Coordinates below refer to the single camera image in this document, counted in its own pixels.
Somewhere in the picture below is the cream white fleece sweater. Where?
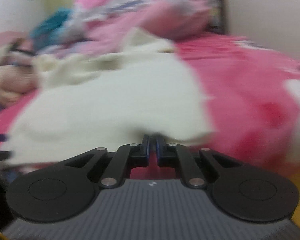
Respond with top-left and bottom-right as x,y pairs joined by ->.
3,28 -> 214,166

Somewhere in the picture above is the stack of folded clothes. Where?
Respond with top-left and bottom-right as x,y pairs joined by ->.
0,52 -> 39,108

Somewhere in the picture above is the black folded garment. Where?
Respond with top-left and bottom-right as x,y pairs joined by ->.
8,38 -> 37,57

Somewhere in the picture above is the pink patterned duvet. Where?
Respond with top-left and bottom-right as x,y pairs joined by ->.
29,0 -> 213,58

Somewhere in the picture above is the dark wooden door frame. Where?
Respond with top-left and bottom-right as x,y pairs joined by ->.
207,0 -> 228,35

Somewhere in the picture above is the pink floral bed blanket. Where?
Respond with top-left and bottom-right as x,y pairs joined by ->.
0,33 -> 300,176

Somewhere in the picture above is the pink padded headboard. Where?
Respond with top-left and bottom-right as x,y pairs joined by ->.
0,31 -> 26,51

